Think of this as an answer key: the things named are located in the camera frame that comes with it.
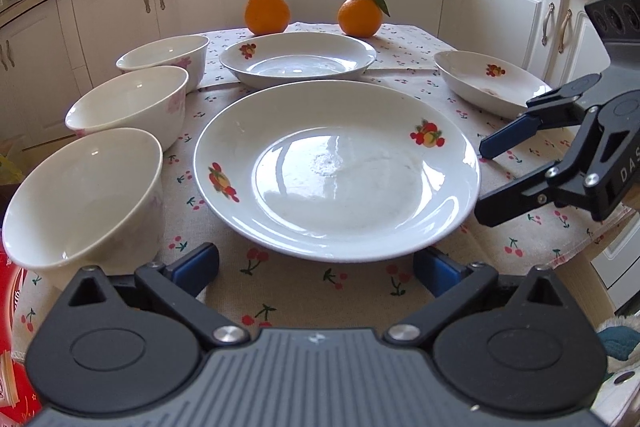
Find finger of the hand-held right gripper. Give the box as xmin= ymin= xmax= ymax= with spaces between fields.
xmin=474 ymin=99 xmax=617 ymax=228
xmin=479 ymin=74 xmax=608 ymax=160

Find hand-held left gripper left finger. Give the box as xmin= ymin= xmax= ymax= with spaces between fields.
xmin=65 ymin=242 xmax=251 ymax=350

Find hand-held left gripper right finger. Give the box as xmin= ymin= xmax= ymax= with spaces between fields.
xmin=382 ymin=247 xmax=581 ymax=350

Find small deep plate fruit print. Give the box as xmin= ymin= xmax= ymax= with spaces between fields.
xmin=434 ymin=51 xmax=552 ymax=120

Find large white plate fruit print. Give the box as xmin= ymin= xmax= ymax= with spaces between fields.
xmin=193 ymin=80 xmax=482 ymax=264

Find large white bowl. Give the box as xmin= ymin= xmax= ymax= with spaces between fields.
xmin=2 ymin=128 xmax=165 ymax=290

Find white bowl pink flower print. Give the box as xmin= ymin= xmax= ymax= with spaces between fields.
xmin=65 ymin=66 xmax=190 ymax=138

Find small white bowl pink flowers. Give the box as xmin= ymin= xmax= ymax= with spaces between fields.
xmin=116 ymin=35 xmax=210 ymax=94

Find round deep plate fruit print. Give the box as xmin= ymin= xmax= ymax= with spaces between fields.
xmin=219 ymin=33 xmax=377 ymax=88

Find cherry print tablecloth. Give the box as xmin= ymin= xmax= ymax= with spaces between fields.
xmin=10 ymin=22 xmax=632 ymax=358

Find white appliance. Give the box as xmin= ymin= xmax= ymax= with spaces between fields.
xmin=590 ymin=207 xmax=640 ymax=308

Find teal white cloth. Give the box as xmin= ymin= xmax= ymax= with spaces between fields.
xmin=597 ymin=314 xmax=640 ymax=360

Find orange with green leaf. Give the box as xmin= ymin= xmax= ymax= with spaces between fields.
xmin=337 ymin=0 xmax=396 ymax=38

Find red printed box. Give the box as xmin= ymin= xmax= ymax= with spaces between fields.
xmin=0 ymin=252 xmax=43 ymax=427

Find yellow plastic bag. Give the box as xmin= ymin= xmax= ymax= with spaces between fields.
xmin=0 ymin=154 xmax=26 ymax=185

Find bumpy orange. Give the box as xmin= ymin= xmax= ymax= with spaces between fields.
xmin=244 ymin=0 xmax=292 ymax=36

